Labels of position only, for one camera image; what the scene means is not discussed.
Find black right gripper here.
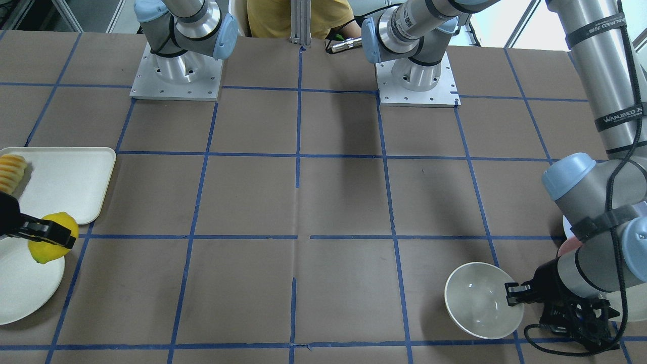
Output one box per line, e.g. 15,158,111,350
1,191,76,249

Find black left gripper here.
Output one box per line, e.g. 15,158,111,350
504,259,622,350

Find yellow lemon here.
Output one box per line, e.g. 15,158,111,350
28,212,79,264

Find cream ceramic bowl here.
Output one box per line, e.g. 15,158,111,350
444,262,524,340

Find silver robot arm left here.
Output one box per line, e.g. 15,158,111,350
444,1,645,357

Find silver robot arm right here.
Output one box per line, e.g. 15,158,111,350
2,1,239,250

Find white round plate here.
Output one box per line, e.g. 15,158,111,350
1,238,65,325

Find cream rectangular tray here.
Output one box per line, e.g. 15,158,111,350
2,147,116,225

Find yellow striped pastry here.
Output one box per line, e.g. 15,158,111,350
1,154,28,195

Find person in yellow shirt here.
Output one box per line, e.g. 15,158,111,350
246,0,362,41

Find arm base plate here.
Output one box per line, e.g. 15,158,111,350
375,53,461,108
129,44,224,102

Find aluminium frame post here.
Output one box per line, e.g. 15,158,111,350
289,0,312,48

